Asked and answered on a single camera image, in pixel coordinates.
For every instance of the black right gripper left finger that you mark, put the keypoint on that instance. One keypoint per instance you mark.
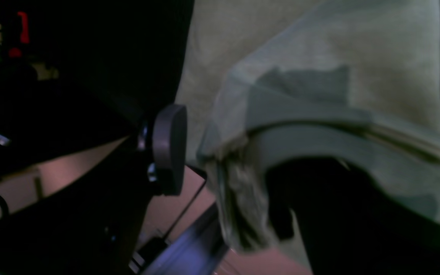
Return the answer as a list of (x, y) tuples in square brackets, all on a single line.
[(91, 226)]

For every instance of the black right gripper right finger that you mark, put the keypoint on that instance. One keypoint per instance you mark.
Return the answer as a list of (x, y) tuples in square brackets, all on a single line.
[(348, 226)]

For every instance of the light green T-shirt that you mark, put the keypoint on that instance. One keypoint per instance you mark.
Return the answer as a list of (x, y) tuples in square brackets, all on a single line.
[(270, 81)]

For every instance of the black table cloth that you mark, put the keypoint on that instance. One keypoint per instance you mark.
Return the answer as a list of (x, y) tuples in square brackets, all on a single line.
[(93, 68)]

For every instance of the red black clamp right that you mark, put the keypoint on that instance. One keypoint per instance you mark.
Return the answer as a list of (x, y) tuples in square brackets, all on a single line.
[(16, 35)]

